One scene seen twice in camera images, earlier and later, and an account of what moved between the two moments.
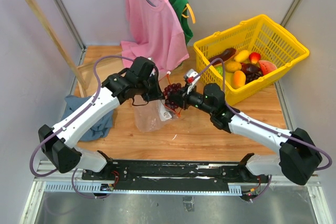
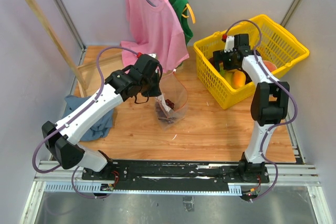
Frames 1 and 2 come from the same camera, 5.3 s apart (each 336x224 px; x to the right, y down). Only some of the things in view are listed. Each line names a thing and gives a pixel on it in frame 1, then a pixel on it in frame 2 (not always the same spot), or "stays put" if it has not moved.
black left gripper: [158, 94] stays put
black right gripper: [180, 99] -> [219, 55]
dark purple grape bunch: [170, 88] -> [161, 113]
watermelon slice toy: [266, 66] stays put
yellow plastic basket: [261, 34] stays put
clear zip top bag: [148, 116] -> [169, 106]
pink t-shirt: [156, 33] stays put
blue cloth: [101, 129] stays put
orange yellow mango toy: [239, 79] stays put
